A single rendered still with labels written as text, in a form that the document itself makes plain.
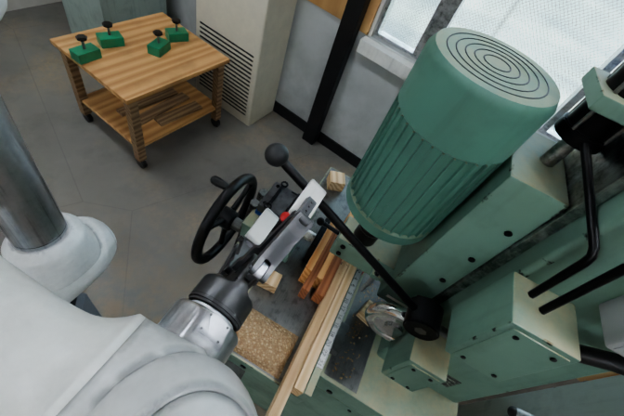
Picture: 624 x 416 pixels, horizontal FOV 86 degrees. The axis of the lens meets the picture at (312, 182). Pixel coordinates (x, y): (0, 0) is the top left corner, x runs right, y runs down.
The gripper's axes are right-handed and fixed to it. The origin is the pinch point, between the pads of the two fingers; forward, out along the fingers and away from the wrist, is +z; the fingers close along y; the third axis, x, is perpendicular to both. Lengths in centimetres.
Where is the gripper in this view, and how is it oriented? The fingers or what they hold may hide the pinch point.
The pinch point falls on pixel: (290, 205)
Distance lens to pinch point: 54.0
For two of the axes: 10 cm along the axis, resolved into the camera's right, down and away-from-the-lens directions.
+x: -6.9, -7.0, -2.1
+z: 4.3, -6.2, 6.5
